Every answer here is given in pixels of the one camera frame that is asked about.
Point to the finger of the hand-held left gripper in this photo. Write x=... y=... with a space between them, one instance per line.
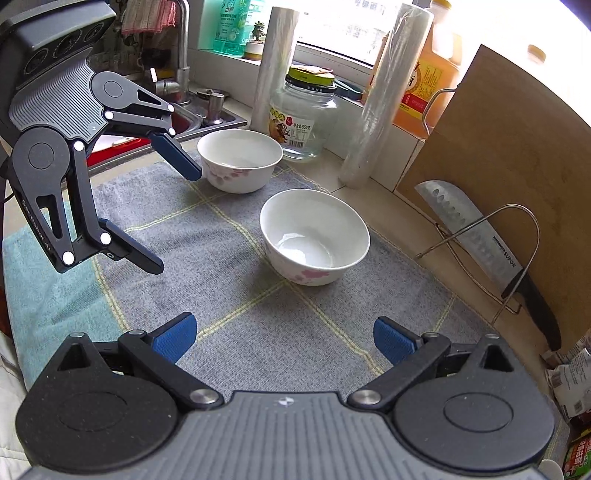
x=178 y=157
x=134 y=256

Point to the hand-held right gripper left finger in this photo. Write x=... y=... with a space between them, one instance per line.
x=178 y=334

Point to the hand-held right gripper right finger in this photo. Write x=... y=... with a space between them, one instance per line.
x=392 y=341

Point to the white floral bowl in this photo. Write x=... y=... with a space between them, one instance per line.
x=314 y=230
x=240 y=152

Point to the metal sink knob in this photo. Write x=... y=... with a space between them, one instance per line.
x=214 y=108

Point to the stainless steel sink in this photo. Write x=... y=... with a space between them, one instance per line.
x=231 y=121

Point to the red drain basket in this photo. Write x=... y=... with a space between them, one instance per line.
x=106 y=157

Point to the grey and teal kitchen towel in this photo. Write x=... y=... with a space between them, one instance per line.
x=277 y=323

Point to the metal faucet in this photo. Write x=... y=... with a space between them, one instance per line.
x=182 y=46

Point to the pink dish cloth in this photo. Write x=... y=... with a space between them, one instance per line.
x=147 y=18

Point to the glass jar with yellow-green lid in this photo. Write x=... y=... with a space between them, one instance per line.
x=302 y=124

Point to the short plastic wrap roll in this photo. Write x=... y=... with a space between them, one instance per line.
x=274 y=69

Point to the small potted plant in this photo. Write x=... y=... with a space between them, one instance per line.
x=255 y=48

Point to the green detergent bottle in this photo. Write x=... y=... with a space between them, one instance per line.
x=235 y=32

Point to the person's white jacket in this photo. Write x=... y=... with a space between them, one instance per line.
x=9 y=392

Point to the white bag with blue print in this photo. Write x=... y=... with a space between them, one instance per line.
x=572 y=387

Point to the tall plastic wrap roll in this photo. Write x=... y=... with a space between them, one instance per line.
x=383 y=101

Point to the wooden cutting board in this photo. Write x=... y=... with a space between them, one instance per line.
x=508 y=138

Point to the orange cooking oil jug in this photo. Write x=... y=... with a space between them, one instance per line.
x=434 y=69

